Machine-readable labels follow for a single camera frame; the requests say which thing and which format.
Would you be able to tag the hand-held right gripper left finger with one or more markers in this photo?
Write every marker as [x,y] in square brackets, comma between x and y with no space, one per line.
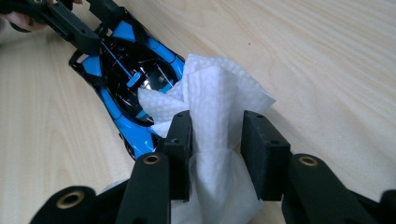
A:
[180,155]

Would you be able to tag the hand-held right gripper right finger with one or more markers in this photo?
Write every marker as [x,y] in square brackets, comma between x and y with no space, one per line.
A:
[264,155]

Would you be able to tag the blue and black toy car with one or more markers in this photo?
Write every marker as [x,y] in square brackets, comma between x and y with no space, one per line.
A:
[137,133]

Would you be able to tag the white wet wipe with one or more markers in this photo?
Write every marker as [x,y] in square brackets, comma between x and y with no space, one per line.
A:
[211,109]

